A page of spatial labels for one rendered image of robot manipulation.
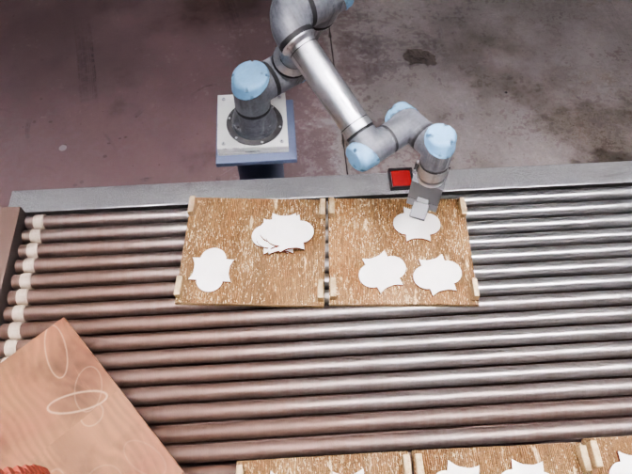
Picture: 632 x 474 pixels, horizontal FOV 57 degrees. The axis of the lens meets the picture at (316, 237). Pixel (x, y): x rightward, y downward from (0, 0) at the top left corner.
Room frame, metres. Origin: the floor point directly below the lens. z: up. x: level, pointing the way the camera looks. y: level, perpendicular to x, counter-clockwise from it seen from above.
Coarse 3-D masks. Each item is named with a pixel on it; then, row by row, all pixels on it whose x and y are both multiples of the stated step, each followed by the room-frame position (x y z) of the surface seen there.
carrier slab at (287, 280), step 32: (192, 224) 0.90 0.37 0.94; (224, 224) 0.90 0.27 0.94; (256, 224) 0.90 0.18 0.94; (320, 224) 0.90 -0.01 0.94; (192, 256) 0.79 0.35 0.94; (256, 256) 0.79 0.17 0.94; (288, 256) 0.79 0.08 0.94; (320, 256) 0.79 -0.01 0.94; (192, 288) 0.69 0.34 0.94; (224, 288) 0.69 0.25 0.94; (256, 288) 0.69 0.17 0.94; (288, 288) 0.69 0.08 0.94
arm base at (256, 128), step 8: (272, 112) 1.31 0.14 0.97; (232, 120) 1.30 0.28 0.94; (240, 120) 1.27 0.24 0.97; (248, 120) 1.26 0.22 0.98; (256, 120) 1.26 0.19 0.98; (264, 120) 1.27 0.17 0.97; (272, 120) 1.29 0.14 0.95; (240, 128) 1.26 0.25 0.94; (248, 128) 1.25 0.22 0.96; (256, 128) 1.25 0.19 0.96; (264, 128) 1.27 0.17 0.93; (272, 128) 1.28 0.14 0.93; (248, 136) 1.25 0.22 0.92; (256, 136) 1.24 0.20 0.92; (264, 136) 1.25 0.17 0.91
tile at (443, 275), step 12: (420, 264) 0.76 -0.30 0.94; (432, 264) 0.76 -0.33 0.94; (444, 264) 0.76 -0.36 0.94; (456, 264) 0.76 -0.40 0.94; (420, 276) 0.72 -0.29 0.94; (432, 276) 0.72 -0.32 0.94; (444, 276) 0.72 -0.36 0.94; (456, 276) 0.72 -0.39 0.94; (420, 288) 0.69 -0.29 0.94; (432, 288) 0.69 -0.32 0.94; (444, 288) 0.69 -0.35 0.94
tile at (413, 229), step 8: (400, 216) 0.92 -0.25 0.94; (408, 216) 0.92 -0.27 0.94; (432, 216) 0.92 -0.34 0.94; (400, 224) 0.89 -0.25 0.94; (408, 224) 0.89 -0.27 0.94; (416, 224) 0.89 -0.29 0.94; (424, 224) 0.89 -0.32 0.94; (432, 224) 0.89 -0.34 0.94; (400, 232) 0.87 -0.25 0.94; (408, 232) 0.87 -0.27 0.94; (416, 232) 0.87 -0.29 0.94; (424, 232) 0.87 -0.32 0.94; (432, 232) 0.87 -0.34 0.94; (408, 240) 0.84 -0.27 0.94; (424, 240) 0.84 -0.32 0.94
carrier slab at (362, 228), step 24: (336, 216) 0.93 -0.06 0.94; (360, 216) 0.93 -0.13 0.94; (384, 216) 0.93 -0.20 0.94; (456, 216) 0.93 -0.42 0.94; (336, 240) 0.84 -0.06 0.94; (360, 240) 0.84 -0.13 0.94; (384, 240) 0.84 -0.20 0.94; (432, 240) 0.84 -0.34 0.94; (456, 240) 0.84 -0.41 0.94; (336, 264) 0.76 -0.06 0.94; (360, 264) 0.76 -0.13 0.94; (408, 264) 0.76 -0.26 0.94; (336, 288) 0.69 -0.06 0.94; (360, 288) 0.69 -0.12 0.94; (408, 288) 0.69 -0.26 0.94; (456, 288) 0.69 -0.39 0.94
